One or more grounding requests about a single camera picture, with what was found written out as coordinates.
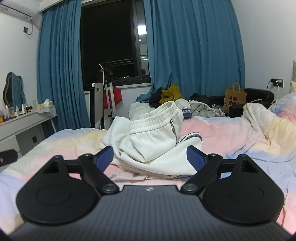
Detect white pants with logo stripe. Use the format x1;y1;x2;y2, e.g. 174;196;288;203
100;101;202;179

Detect grey clothes pile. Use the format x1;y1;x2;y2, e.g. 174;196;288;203
175;98;225;120

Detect black white exercise bike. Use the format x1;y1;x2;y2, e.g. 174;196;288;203
89;63;116;129

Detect pastel rainbow bed duvet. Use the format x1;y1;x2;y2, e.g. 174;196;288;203
1;93;295;233

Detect red cloth on bike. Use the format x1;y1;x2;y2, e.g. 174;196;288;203
103;87;122;109

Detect brown paper bag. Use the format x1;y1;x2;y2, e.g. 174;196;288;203
223;82;247;110

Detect mustard yellow garment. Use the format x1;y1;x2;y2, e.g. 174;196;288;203
159;84;184;104

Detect tissue box on table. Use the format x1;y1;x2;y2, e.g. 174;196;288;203
34;99;53;110

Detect white dressing table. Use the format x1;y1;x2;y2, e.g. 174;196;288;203
1;105;57;157

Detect left blue curtain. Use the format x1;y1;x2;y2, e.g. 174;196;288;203
37;1;90;131

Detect blue curtain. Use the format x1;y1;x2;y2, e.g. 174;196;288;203
37;1;90;131
137;1;245;102

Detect black armchair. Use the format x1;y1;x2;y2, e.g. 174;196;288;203
203;88;275;118

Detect right blue curtain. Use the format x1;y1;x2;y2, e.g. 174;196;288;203
137;1;245;102

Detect dark window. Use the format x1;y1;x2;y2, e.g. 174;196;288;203
80;1;151;90

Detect white air conditioner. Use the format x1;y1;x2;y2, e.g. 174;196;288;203
1;0;42;22

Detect wavy frame mirror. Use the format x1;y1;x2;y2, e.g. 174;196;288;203
3;72;26;111

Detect wall power socket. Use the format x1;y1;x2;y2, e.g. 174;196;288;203
271;78;284;88

